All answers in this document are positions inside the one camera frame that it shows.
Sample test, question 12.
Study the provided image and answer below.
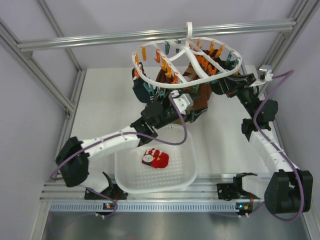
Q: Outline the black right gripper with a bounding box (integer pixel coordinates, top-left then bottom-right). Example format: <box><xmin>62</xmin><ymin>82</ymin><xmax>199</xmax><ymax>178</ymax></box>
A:
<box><xmin>215</xmin><ymin>72</ymin><xmax>259</xmax><ymax>119</ymax></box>

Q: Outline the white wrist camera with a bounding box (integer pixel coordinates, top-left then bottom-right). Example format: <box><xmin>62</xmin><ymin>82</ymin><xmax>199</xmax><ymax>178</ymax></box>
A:
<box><xmin>169</xmin><ymin>90</ymin><xmax>194</xmax><ymax>115</ymax></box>
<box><xmin>258</xmin><ymin>64</ymin><xmax>273</xmax><ymax>83</ymax></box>

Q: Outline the white round clip hanger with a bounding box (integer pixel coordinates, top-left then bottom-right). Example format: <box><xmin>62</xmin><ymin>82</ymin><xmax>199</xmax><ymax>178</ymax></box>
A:
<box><xmin>132</xmin><ymin>22</ymin><xmax>243</xmax><ymax>89</ymax></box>

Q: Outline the teal clothes peg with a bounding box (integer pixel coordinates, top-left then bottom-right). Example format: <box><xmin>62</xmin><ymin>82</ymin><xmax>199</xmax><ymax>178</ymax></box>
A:
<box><xmin>157</xmin><ymin>87</ymin><xmax>170</xmax><ymax>99</ymax></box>

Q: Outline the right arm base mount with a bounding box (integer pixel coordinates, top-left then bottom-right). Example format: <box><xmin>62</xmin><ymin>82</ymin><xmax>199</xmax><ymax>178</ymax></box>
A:
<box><xmin>217</xmin><ymin>172</ymin><xmax>257</xmax><ymax>201</ymax></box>

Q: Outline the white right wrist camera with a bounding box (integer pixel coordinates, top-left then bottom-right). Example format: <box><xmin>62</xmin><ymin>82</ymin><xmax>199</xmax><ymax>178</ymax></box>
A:
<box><xmin>258</xmin><ymin>64</ymin><xmax>273</xmax><ymax>83</ymax></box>

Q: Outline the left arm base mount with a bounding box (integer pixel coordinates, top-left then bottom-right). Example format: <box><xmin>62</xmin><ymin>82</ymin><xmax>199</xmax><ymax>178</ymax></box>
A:
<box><xmin>84</xmin><ymin>184</ymin><xmax>128</xmax><ymax>201</ymax></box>

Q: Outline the orange clothes peg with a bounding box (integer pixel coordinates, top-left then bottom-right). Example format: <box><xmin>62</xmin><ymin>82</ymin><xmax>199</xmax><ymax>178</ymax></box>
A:
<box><xmin>161</xmin><ymin>55</ymin><xmax>170</xmax><ymax>73</ymax></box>

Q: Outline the black white striped sock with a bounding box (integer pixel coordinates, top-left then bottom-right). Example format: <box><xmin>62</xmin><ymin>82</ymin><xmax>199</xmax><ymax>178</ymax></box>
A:
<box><xmin>147</xmin><ymin>89</ymin><xmax>164</xmax><ymax>102</ymax></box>

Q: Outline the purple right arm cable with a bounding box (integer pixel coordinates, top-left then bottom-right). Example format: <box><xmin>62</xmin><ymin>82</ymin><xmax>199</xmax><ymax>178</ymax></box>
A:
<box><xmin>253</xmin><ymin>69</ymin><xmax>306</xmax><ymax>223</ymax></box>

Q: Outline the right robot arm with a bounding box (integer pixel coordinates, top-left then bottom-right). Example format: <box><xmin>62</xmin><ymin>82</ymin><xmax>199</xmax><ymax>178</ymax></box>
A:
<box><xmin>218</xmin><ymin>74</ymin><xmax>313</xmax><ymax>218</ymax></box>

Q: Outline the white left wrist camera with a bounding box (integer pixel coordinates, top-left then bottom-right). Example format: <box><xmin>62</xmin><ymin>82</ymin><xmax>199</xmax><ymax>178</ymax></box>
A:
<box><xmin>169</xmin><ymin>90</ymin><xmax>194</xmax><ymax>115</ymax></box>

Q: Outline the brown sock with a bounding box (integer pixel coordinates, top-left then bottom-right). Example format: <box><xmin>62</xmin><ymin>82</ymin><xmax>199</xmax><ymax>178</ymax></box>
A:
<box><xmin>192</xmin><ymin>83</ymin><xmax>212</xmax><ymax>110</ymax></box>

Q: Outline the aluminium top rail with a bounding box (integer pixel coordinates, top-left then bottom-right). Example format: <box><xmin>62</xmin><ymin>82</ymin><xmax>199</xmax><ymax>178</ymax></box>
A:
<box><xmin>16</xmin><ymin>18</ymin><xmax>297</xmax><ymax>52</ymax></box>

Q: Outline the translucent white plastic basket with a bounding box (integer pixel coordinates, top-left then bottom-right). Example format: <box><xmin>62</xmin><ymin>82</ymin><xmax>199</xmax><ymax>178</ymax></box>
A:
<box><xmin>114</xmin><ymin>124</ymin><xmax>198</xmax><ymax>194</ymax></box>

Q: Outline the perforated cable tray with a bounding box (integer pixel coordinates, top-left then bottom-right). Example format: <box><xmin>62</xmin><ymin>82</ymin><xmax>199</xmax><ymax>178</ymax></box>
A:
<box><xmin>49</xmin><ymin>201</ymin><xmax>252</xmax><ymax>213</ymax></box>

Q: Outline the red santa sock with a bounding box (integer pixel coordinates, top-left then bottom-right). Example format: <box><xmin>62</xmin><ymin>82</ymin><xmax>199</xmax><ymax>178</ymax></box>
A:
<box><xmin>141</xmin><ymin>148</ymin><xmax>170</xmax><ymax>169</ymax></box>

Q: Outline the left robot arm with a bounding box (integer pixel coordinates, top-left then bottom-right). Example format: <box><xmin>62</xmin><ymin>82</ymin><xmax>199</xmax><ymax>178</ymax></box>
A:
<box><xmin>55</xmin><ymin>98</ymin><xmax>207</xmax><ymax>199</ymax></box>

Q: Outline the olive striped sock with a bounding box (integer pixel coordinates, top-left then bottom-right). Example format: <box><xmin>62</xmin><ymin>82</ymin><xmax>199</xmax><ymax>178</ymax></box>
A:
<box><xmin>182</xmin><ymin>63</ymin><xmax>199</xmax><ymax>82</ymax></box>

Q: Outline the navy blue sock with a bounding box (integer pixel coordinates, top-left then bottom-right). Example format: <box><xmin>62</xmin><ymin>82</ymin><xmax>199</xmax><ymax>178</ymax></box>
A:
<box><xmin>131</xmin><ymin>68</ymin><xmax>151</xmax><ymax>104</ymax></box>

